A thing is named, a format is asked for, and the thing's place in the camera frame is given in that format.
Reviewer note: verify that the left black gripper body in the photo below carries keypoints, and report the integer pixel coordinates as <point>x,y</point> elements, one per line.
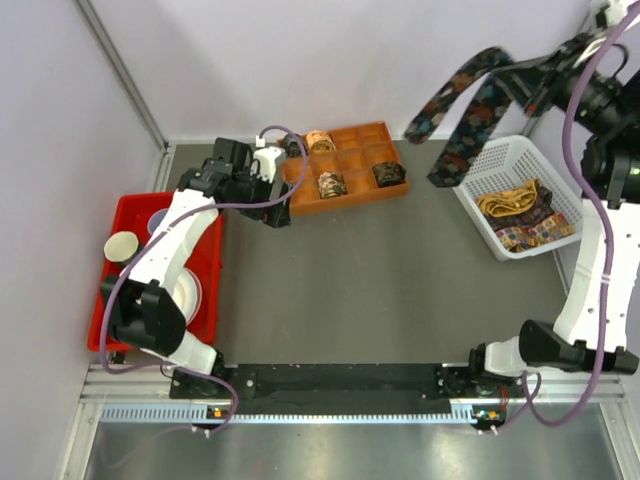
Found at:
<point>250,189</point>

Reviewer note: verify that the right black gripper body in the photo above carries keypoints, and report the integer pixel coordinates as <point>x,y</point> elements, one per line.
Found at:
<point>561,75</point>

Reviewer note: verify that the dark floral necktie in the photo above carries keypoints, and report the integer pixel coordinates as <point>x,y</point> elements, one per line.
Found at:
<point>470,110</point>

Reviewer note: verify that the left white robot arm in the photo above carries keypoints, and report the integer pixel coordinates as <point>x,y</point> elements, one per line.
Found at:
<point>139,309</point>

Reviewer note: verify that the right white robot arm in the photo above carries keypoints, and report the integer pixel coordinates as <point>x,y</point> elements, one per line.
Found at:
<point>589,334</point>

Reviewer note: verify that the floral black rolled tie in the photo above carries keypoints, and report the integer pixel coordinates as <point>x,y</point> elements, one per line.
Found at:
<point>330,185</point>

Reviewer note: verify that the lilac plastic cup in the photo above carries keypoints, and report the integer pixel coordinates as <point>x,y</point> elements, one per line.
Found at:
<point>158,223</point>

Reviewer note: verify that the peach rolled tie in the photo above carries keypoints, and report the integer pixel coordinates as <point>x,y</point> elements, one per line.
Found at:
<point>319,141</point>

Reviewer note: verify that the white paper plate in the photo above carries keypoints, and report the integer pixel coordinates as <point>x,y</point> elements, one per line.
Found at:
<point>187,294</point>

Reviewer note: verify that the orange compartment tray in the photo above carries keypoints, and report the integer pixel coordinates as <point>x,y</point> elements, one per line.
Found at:
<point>358,149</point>

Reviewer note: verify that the white plastic basket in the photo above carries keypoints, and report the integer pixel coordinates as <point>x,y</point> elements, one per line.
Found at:
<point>505,164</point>

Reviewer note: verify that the dark green mug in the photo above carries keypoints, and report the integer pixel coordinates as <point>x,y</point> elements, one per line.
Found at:
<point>132,256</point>

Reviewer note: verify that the dark maroon folded tie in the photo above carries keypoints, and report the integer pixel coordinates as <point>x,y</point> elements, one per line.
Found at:
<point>539,211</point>

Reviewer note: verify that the gold folded tie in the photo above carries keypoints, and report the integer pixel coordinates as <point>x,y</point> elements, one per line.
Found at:
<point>509,202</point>

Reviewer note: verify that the dark brown rolled tie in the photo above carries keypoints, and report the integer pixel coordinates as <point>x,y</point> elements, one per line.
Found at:
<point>388,174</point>

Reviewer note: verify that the cream floral folded tie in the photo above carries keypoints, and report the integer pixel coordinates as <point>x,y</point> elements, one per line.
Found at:
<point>519,239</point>

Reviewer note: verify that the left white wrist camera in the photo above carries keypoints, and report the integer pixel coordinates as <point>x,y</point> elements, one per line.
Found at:
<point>265,163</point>

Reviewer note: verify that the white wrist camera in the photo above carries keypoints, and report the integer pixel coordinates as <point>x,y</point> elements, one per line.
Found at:
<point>606,14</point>
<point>265,163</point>

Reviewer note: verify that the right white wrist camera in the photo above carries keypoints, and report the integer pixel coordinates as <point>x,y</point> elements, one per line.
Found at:
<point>606,14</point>

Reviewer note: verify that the aluminium frame rail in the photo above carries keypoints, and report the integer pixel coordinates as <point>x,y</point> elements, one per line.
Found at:
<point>538,439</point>

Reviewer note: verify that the slotted cable duct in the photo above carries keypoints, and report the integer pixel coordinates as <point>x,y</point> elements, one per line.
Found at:
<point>202,414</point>

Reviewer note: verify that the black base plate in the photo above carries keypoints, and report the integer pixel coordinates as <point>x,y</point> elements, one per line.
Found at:
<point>361,388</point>

